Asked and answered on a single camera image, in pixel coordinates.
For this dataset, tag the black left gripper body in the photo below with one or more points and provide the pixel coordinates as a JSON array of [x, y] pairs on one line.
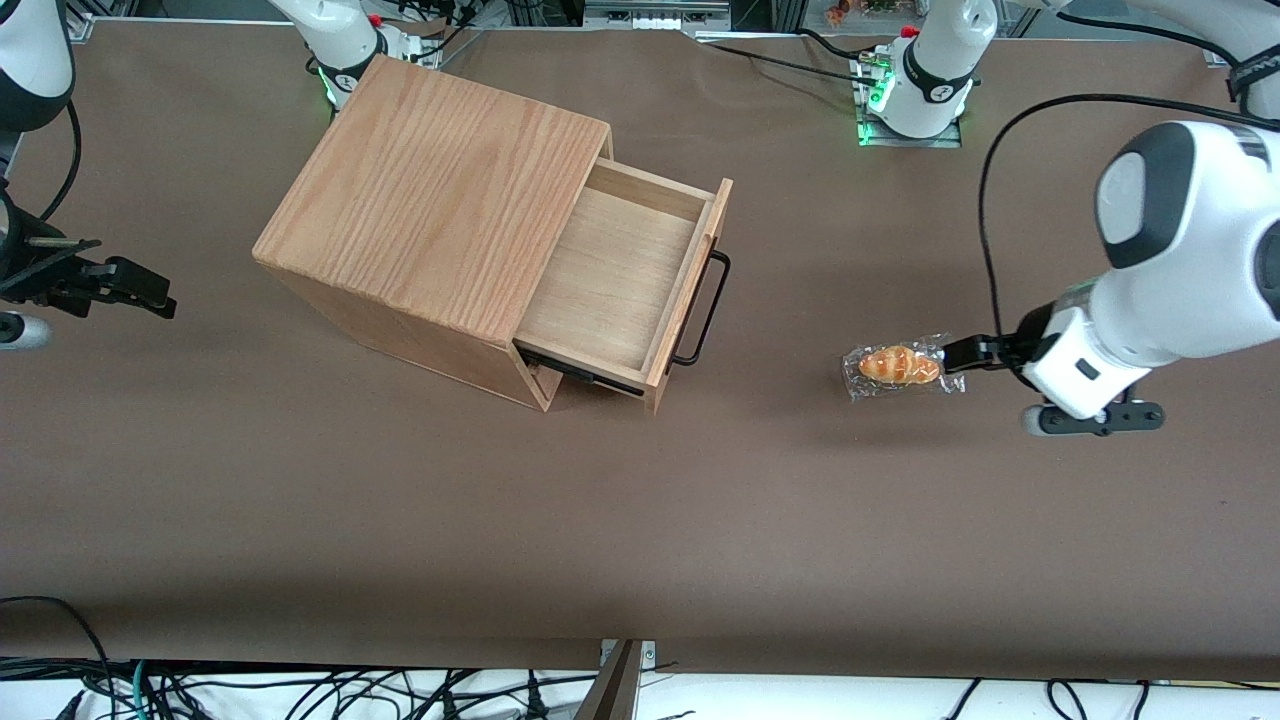
[[1026, 336]]

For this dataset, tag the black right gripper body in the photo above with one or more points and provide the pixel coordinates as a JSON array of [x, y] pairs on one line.
[[30, 272]]

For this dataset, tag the light wooden drawer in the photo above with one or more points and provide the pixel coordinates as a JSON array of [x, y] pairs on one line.
[[620, 280]]

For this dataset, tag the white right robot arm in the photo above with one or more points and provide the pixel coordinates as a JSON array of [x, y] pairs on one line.
[[35, 50]]

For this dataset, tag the wooden drawer cabinet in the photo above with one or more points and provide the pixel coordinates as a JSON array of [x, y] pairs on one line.
[[430, 190]]

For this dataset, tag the bread roll in clear wrapper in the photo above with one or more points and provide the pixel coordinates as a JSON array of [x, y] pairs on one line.
[[900, 365]]

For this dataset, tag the brown table mat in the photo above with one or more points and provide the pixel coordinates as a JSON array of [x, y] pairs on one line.
[[700, 520]]

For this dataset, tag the small orange toy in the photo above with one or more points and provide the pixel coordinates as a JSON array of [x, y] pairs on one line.
[[836, 13]]

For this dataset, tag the grey power strip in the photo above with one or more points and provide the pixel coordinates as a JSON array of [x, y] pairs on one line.
[[655, 15]]

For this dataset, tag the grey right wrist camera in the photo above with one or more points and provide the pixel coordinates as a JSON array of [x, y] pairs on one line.
[[25, 332]]

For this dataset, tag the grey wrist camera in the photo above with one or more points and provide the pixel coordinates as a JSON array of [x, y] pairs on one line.
[[1037, 420], [25, 332]]

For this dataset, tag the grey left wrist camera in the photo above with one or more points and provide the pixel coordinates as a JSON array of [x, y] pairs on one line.
[[1037, 420]]

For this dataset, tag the aluminium corner bracket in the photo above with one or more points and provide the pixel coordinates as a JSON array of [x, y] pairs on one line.
[[1222, 52], [80, 28]]

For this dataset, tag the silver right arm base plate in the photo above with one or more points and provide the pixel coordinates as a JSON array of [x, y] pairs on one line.
[[410, 45]]

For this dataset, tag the black drawer slide rail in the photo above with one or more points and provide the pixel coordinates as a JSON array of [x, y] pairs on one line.
[[590, 373]]

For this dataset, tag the silver table edge bracket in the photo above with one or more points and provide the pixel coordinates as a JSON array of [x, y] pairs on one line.
[[648, 655]]

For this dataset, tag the dark metal post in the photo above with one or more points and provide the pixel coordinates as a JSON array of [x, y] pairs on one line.
[[612, 695]]

